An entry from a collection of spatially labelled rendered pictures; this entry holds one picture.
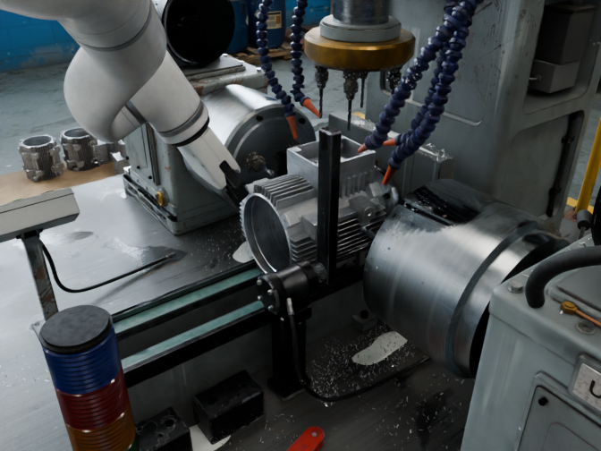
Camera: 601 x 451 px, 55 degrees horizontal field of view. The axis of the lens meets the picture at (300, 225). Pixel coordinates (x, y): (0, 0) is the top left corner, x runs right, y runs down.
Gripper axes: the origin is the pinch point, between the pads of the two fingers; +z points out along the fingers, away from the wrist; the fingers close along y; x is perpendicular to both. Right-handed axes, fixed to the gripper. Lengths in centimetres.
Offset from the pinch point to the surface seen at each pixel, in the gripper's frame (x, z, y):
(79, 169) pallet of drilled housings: -18, 97, -237
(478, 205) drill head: 18.7, 2.0, 36.7
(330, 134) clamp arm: 11.3, -12.0, 20.8
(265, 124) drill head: 15.9, 4.5, -14.6
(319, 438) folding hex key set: -18.8, 20.4, 32.2
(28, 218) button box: -27.9, -12.6, -17.0
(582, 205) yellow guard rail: 153, 203, -49
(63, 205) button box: -22.5, -10.1, -17.4
